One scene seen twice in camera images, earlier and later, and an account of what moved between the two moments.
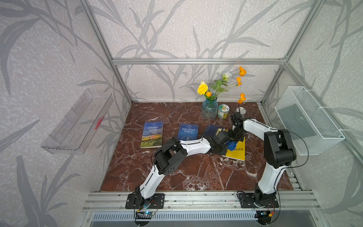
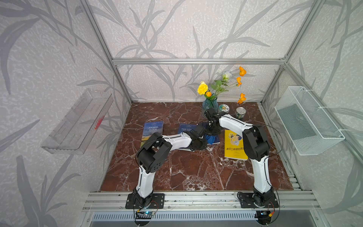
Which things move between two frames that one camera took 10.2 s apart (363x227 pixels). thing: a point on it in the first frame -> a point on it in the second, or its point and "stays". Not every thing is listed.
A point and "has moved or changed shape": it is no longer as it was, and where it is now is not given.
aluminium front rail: [302, 200] stays
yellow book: [239, 152] stays
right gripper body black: [235, 135] -> [212, 131]
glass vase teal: [210, 109] stays
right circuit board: [263, 217] stays
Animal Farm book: [152, 135] stays
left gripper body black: [221, 150] -> [201, 145]
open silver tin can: [243, 111] stays
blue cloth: [231, 145] has moved or changed shape
